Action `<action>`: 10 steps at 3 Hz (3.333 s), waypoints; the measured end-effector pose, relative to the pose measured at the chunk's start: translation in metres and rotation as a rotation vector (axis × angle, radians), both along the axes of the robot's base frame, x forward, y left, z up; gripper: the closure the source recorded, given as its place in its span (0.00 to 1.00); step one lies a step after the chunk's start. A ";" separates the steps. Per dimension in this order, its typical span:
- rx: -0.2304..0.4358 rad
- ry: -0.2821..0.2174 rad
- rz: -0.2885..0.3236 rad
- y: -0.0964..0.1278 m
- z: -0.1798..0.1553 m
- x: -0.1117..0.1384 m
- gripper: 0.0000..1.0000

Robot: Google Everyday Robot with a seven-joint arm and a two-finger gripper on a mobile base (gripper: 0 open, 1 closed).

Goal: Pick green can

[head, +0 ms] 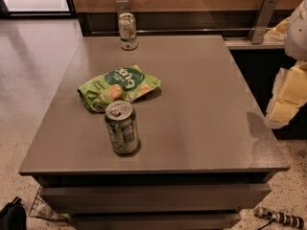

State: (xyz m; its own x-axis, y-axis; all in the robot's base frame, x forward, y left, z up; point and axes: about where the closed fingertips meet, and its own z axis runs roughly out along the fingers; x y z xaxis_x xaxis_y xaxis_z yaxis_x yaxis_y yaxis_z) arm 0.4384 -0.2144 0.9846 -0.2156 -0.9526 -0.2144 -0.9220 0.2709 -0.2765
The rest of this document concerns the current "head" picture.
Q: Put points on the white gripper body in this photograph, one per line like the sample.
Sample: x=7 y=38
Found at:
x=297 y=33

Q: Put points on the grey table with drawers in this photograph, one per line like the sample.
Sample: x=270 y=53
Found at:
x=205 y=151

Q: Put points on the green snack bag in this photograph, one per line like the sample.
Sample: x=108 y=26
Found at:
x=124 y=84

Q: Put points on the left metal wall bracket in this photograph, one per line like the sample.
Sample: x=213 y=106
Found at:
x=122 y=6

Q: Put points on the metal wall rail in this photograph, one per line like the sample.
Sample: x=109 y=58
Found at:
x=232 y=32

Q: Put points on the right metal wall bracket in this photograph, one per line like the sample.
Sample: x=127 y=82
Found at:
x=257 y=32

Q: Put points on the wire mesh basket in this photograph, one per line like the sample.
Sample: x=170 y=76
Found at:
x=41 y=210

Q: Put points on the metal wall bracket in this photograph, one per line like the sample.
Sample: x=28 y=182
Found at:
x=122 y=6
x=257 y=32

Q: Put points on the black bag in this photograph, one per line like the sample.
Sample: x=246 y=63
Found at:
x=13 y=216

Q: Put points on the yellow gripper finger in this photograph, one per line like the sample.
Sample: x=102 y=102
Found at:
x=289 y=94
x=276 y=34

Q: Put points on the black white patterned handle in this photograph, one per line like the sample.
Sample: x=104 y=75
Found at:
x=279 y=217

